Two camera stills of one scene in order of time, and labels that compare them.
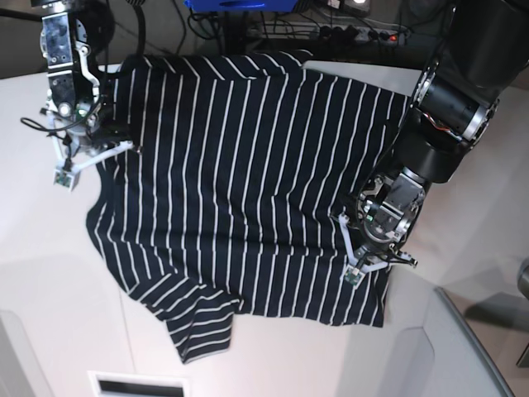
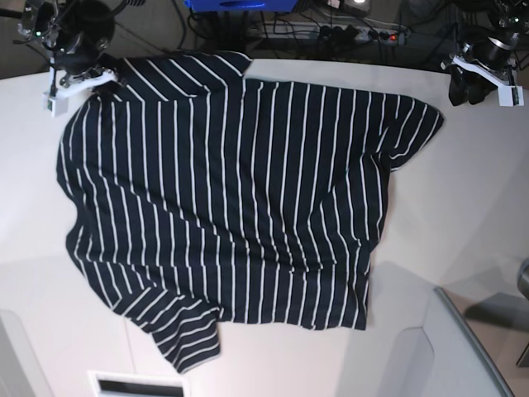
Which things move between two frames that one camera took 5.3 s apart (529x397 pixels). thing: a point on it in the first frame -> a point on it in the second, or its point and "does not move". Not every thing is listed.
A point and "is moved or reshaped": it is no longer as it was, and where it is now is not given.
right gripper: x=375 y=251 -> x=488 y=51
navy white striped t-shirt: x=243 y=168 is moved or reshaped
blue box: x=241 y=6 does not move
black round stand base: x=98 y=21 does not move
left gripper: x=95 y=140 -> x=79 y=57
